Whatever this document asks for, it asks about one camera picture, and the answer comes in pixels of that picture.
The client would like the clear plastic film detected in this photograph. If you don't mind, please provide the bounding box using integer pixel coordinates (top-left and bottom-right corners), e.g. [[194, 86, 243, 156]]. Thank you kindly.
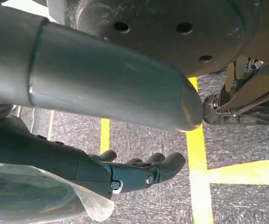
[[0, 163, 115, 224]]

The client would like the yellow floor tape square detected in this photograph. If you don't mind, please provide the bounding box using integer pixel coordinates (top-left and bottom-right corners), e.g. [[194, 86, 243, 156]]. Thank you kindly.
[[100, 118, 111, 154], [187, 77, 269, 224]]

